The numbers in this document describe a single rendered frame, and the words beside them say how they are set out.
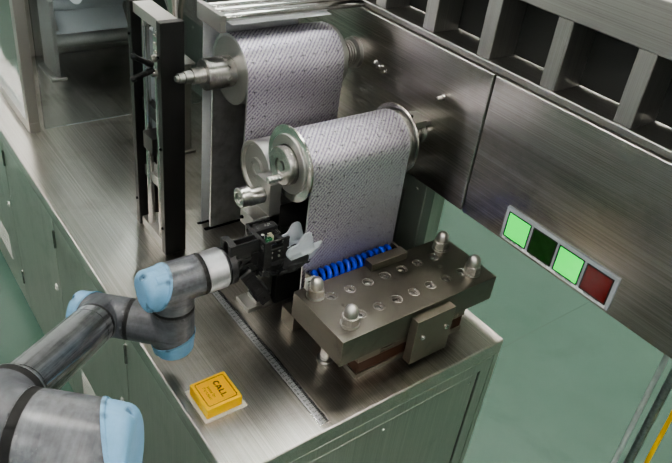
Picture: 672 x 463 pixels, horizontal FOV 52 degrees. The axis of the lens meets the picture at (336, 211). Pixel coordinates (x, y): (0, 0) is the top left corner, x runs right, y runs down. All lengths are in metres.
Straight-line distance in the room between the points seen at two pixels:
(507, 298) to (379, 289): 1.83
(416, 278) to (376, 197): 0.18
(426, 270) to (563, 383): 1.50
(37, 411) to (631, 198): 0.91
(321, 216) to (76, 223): 0.67
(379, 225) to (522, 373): 1.50
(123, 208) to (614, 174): 1.15
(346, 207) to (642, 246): 0.53
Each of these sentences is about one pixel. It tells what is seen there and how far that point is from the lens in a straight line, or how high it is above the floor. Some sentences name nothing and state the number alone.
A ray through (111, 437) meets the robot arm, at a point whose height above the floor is 1.20.
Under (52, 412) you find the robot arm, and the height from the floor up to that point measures 1.21.
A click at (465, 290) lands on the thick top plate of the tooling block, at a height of 1.03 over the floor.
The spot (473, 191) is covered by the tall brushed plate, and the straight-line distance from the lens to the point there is 1.41.
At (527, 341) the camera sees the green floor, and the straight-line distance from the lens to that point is 2.98.
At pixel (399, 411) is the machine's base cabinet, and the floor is 0.84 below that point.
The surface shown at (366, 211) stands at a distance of 1.40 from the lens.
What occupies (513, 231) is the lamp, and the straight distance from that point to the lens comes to 1.36.
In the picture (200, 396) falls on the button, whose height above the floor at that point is 0.92.
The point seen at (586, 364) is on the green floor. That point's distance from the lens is 2.99.
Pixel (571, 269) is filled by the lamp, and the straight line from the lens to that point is 1.30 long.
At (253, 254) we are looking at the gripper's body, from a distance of 1.26.
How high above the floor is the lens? 1.88
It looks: 33 degrees down
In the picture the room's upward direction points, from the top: 8 degrees clockwise
